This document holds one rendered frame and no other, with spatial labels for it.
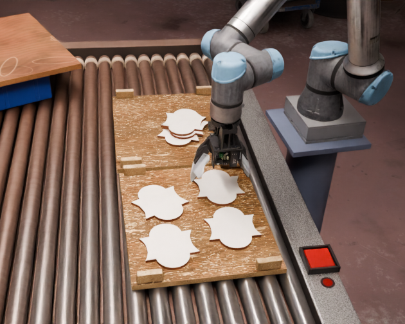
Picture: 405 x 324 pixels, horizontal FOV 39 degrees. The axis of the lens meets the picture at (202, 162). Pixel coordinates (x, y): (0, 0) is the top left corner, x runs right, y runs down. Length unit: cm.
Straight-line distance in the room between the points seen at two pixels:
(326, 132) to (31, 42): 104
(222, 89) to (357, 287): 155
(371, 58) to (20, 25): 125
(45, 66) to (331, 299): 115
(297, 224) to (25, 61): 103
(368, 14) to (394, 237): 157
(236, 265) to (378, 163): 221
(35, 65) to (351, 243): 169
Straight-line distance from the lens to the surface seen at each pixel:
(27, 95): 194
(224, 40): 143
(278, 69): 138
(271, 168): 164
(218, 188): 150
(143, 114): 182
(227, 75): 127
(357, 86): 172
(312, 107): 186
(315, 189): 201
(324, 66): 179
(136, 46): 225
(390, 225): 301
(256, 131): 180
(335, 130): 187
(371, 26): 161
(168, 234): 136
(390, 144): 362
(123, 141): 169
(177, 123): 173
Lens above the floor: 187
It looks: 36 degrees down
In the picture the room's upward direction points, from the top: 3 degrees clockwise
